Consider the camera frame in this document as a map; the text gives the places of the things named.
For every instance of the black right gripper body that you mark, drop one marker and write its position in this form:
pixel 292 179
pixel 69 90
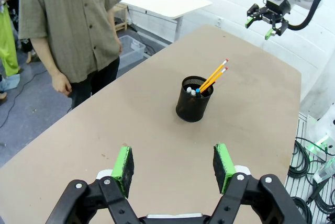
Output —
pixel 276 6

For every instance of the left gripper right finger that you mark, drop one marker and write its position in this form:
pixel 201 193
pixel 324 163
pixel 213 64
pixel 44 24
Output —
pixel 222 166

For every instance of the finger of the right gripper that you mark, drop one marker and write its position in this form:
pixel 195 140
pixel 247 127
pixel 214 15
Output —
pixel 255 12
pixel 280 27

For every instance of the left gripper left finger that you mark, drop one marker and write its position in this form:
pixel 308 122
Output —
pixel 121 166

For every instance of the yellow pencil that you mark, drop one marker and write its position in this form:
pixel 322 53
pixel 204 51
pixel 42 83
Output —
pixel 216 78
pixel 217 71

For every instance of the blue capped pen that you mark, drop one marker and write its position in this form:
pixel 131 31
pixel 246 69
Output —
pixel 198 91

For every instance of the white capped marker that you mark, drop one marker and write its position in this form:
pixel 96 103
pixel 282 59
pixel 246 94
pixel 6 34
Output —
pixel 193 92
pixel 189 89

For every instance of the person's left forearm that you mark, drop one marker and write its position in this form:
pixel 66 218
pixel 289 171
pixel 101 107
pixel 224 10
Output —
pixel 113 22

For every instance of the person's right forearm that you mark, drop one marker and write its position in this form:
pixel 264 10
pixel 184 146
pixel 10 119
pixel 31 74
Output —
pixel 45 56

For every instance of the black mesh pen holder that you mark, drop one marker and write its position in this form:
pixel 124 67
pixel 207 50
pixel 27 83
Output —
pixel 192 106

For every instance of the person's right hand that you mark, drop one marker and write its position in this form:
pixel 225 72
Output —
pixel 61 84

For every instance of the clear plastic storage bin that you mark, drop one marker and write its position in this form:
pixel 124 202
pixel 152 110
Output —
pixel 131 48

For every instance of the light wooden stool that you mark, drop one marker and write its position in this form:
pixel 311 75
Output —
pixel 123 25

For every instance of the light blue jeans pile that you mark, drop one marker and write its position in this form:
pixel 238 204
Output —
pixel 10 82

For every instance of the person in olive shirt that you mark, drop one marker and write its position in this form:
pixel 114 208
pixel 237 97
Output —
pixel 68 25

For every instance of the white wall socket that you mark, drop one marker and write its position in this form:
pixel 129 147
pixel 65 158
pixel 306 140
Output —
pixel 219 21

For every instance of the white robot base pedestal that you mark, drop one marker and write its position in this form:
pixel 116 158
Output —
pixel 324 124

